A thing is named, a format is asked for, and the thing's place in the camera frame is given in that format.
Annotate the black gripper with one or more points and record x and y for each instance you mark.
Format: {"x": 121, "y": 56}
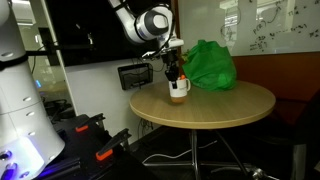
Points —
{"x": 170, "y": 60}

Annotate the white ceramic mug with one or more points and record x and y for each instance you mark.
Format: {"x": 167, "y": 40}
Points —
{"x": 179, "y": 95}

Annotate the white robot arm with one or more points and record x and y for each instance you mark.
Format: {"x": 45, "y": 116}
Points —
{"x": 28, "y": 140}

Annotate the green plastic bag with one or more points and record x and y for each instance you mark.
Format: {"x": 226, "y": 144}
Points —
{"x": 210, "y": 67}

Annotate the round wooden table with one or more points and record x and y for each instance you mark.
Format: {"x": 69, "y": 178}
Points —
{"x": 212, "y": 110}

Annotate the black clamp orange tip near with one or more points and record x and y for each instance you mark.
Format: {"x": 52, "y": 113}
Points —
{"x": 107, "y": 149}

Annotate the black clamp orange tip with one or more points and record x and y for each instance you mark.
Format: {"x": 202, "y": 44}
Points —
{"x": 107, "y": 149}
{"x": 84, "y": 121}

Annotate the whiteboard with writing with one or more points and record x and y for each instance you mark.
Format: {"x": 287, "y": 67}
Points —
{"x": 252, "y": 27}

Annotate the black clamp orange tip far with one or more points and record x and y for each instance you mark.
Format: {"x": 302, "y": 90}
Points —
{"x": 84, "y": 121}

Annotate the black perforated mounting board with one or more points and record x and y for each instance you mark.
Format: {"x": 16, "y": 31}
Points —
{"x": 78, "y": 161}

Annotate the black wire wall basket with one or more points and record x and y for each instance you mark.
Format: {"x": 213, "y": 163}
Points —
{"x": 135, "y": 75}

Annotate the black wall monitor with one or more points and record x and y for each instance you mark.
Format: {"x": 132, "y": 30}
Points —
{"x": 93, "y": 31}

